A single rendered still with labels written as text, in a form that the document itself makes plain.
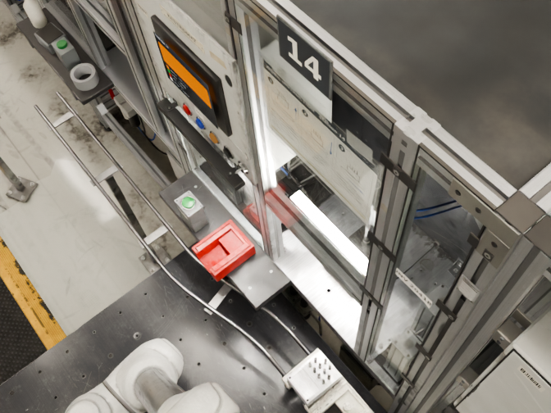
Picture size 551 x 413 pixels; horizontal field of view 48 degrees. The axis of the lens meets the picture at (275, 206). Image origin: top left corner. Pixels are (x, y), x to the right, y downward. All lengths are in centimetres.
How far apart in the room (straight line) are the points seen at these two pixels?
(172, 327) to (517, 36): 155
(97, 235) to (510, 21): 251
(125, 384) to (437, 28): 132
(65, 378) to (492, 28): 174
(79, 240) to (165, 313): 111
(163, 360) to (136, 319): 38
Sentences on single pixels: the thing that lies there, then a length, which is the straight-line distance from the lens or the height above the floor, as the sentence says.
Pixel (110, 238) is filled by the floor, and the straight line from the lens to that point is 318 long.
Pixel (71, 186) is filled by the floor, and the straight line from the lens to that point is 340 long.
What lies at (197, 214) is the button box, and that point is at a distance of 198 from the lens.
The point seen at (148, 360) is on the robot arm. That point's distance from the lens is 188.
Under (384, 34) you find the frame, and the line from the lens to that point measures 100.
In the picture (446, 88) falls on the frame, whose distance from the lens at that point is 94.
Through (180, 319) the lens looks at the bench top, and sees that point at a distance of 220.
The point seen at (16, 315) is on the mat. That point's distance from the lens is 318.
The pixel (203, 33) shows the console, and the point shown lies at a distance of 127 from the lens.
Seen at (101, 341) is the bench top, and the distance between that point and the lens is 225.
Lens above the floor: 273
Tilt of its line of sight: 61 degrees down
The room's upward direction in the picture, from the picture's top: 7 degrees counter-clockwise
